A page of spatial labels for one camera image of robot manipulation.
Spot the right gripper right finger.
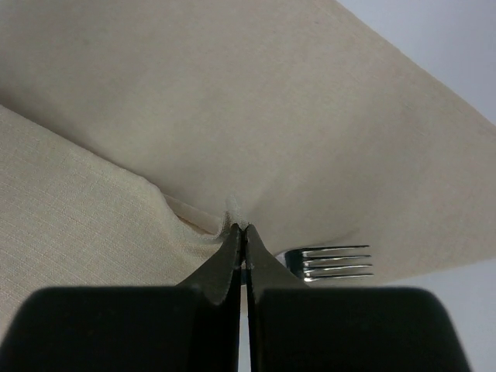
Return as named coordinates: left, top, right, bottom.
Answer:
left=243, top=226, right=474, bottom=371

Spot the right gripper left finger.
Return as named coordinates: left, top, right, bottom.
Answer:
left=1, top=226, right=243, bottom=371

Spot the beige cloth napkin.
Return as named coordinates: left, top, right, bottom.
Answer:
left=1, top=1, right=495, bottom=330

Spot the silver fork black handle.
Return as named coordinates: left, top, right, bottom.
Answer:
left=274, top=245, right=374, bottom=284

